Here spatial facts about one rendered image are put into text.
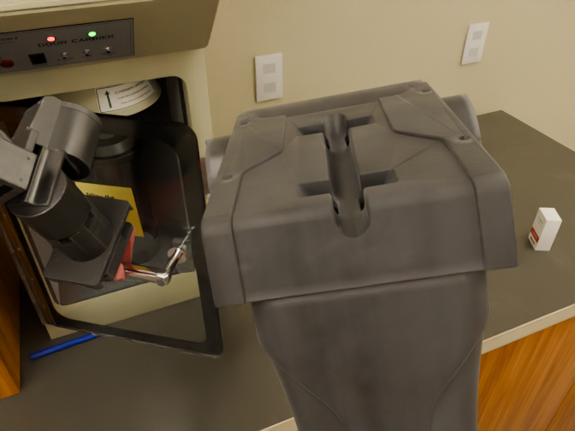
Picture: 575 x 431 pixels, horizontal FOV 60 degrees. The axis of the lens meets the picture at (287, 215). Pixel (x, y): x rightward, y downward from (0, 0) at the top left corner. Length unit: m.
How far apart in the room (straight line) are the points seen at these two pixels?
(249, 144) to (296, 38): 1.11
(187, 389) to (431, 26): 1.10
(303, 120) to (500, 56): 1.52
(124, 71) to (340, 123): 0.55
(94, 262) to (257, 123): 0.40
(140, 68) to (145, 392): 0.49
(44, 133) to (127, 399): 0.47
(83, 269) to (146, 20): 0.28
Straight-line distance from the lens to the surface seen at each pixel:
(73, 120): 0.54
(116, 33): 0.62
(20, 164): 0.48
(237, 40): 1.22
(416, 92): 0.19
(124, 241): 0.58
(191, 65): 0.73
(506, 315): 1.00
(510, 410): 1.40
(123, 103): 0.76
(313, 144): 0.16
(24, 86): 0.72
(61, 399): 0.89
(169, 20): 0.62
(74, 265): 0.58
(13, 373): 0.91
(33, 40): 0.62
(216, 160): 0.21
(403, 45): 1.44
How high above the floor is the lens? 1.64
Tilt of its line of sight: 38 degrees down
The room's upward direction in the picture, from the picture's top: straight up
